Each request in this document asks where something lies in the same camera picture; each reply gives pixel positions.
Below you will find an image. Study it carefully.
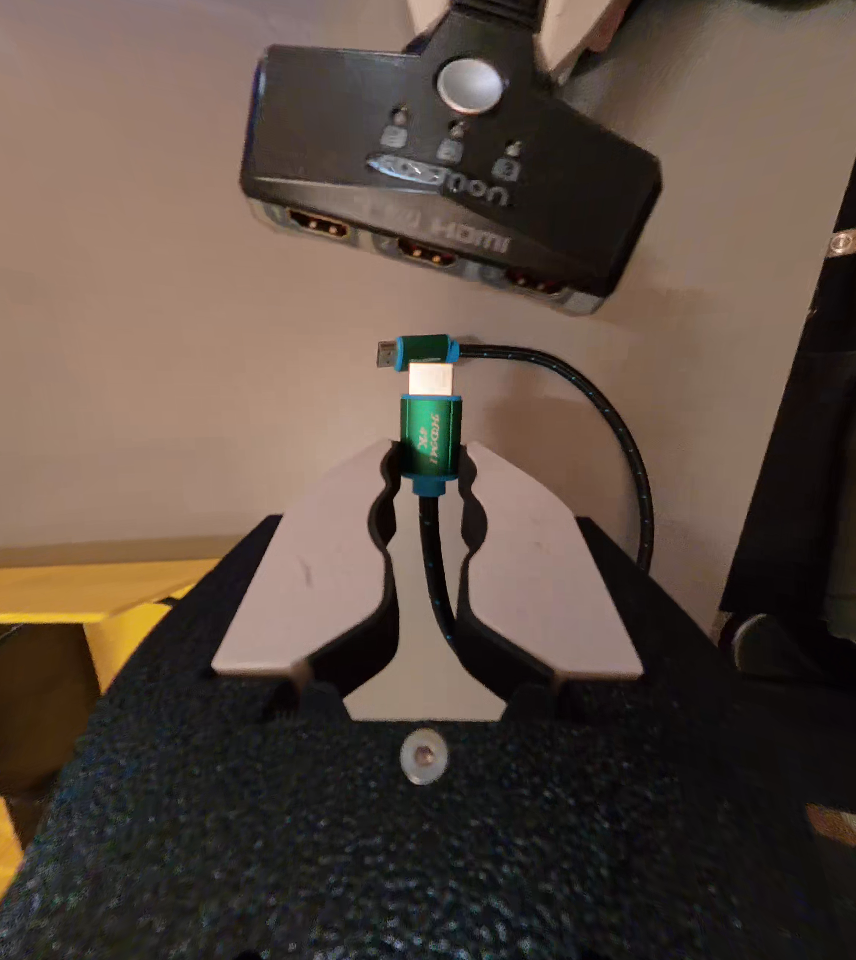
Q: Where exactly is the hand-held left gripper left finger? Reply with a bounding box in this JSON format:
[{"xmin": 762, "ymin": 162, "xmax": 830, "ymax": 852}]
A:
[{"xmin": 210, "ymin": 438, "xmax": 400, "ymax": 699}]

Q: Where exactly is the black video switch box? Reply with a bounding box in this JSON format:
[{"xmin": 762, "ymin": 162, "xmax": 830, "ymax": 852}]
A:
[{"xmin": 239, "ymin": 0, "xmax": 664, "ymax": 316}]

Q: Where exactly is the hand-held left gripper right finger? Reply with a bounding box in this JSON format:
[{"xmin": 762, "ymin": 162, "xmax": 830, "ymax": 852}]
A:
[{"xmin": 456, "ymin": 439, "xmax": 646, "ymax": 699}]

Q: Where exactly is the green braided video cable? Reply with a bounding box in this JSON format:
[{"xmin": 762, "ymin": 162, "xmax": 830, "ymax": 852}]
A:
[{"xmin": 377, "ymin": 333, "xmax": 655, "ymax": 646}]

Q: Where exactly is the yellow plastic stand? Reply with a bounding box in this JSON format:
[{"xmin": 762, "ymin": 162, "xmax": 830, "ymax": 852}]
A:
[{"xmin": 0, "ymin": 556, "xmax": 225, "ymax": 935}]

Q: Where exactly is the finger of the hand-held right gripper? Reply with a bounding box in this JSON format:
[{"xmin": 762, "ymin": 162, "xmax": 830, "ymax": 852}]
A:
[
  {"xmin": 404, "ymin": 0, "xmax": 460, "ymax": 39},
  {"xmin": 536, "ymin": 0, "xmax": 631, "ymax": 82}
]

